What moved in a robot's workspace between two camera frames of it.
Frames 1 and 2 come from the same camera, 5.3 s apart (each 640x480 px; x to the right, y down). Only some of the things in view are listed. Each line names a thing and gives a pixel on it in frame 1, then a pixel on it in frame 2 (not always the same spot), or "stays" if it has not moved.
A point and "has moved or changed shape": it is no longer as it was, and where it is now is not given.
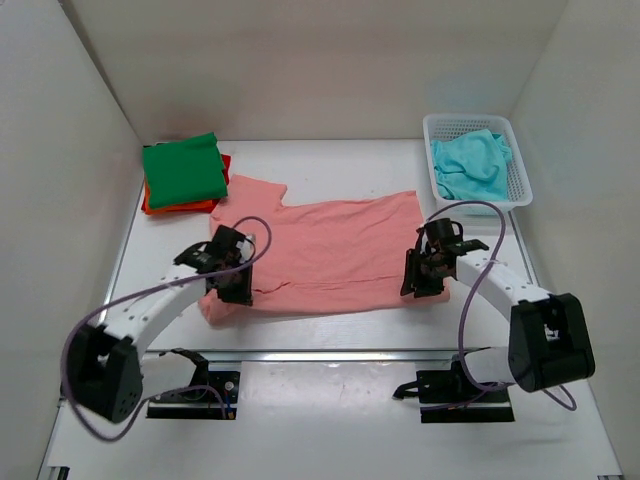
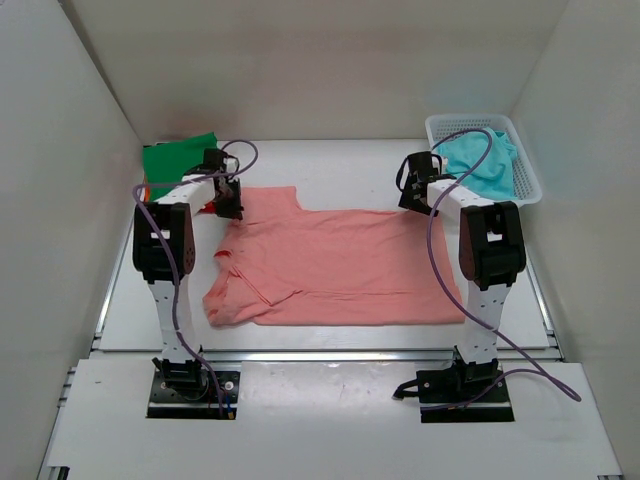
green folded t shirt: x=184 y=171 stays
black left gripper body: x=228 y=288 → x=229 y=203
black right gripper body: x=428 y=279 → x=409 y=203
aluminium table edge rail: x=320 y=355 stays
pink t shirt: x=346 y=254 has moved or changed shape
